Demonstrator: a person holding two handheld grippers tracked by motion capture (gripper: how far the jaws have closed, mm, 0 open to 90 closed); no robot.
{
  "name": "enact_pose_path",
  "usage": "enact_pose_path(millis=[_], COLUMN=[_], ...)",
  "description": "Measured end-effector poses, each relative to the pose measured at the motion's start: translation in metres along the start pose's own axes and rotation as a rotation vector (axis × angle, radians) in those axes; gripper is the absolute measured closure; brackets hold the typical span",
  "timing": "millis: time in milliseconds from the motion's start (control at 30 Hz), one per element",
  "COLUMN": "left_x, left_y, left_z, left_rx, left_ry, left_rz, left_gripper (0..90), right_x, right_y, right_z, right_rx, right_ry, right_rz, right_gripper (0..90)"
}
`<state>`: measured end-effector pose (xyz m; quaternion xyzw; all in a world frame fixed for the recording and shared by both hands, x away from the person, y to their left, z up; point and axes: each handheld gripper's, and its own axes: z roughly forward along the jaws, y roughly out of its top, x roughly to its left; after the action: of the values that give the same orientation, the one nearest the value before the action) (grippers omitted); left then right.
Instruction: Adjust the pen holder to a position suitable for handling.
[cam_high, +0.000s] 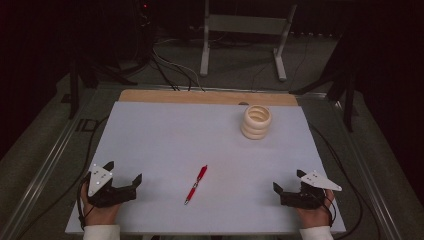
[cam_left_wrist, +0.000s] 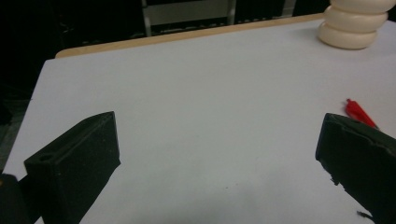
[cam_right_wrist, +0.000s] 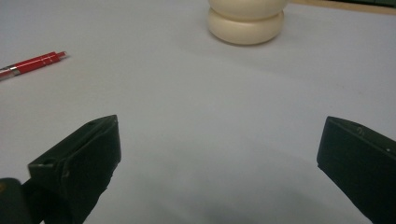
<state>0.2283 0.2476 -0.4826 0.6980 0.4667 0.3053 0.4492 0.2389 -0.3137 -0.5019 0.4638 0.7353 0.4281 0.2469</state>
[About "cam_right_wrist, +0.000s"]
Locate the cream ribbed pen holder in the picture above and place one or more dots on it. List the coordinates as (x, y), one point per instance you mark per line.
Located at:
(246, 21)

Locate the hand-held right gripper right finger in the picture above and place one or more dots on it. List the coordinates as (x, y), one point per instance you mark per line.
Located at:
(361, 161)

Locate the red pen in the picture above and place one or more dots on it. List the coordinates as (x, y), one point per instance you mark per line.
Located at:
(29, 64)

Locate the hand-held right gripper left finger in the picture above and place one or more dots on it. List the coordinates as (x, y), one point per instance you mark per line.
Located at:
(81, 161)

